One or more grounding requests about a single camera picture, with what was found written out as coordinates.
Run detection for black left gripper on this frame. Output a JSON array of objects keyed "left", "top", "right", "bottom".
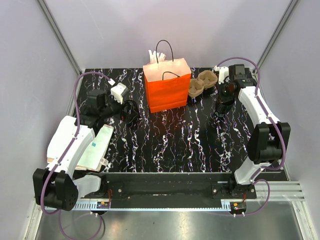
[{"left": 100, "top": 89, "right": 137, "bottom": 124}]

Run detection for black paper coffee cup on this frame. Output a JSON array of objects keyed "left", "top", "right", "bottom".
[{"left": 214, "top": 100, "right": 235, "bottom": 118}]

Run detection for black coffee cup lid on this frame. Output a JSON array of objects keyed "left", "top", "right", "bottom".
[{"left": 121, "top": 100, "right": 139, "bottom": 124}]

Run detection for orange paper bag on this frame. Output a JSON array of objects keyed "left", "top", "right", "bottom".
[{"left": 142, "top": 50, "right": 191, "bottom": 113}]

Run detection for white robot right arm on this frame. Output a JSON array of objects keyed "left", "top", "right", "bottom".
[{"left": 214, "top": 64, "right": 291, "bottom": 199}]

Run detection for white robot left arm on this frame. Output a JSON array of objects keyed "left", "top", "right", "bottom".
[{"left": 32, "top": 83, "right": 137, "bottom": 212}]

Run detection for brown cardboard cup carrier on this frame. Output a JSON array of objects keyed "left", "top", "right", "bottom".
[{"left": 188, "top": 70, "right": 218, "bottom": 98}]

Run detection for white napkin stack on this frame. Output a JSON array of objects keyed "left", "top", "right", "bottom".
[{"left": 46, "top": 115, "right": 114, "bottom": 176}]

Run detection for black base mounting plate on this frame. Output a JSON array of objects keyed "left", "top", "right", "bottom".
[{"left": 86, "top": 172, "right": 257, "bottom": 203}]

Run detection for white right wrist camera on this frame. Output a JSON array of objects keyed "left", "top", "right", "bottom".
[{"left": 213, "top": 66, "right": 229, "bottom": 85}]

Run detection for grey slotted cable duct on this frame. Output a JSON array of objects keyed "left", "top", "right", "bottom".
[{"left": 44, "top": 199, "right": 248, "bottom": 211}]

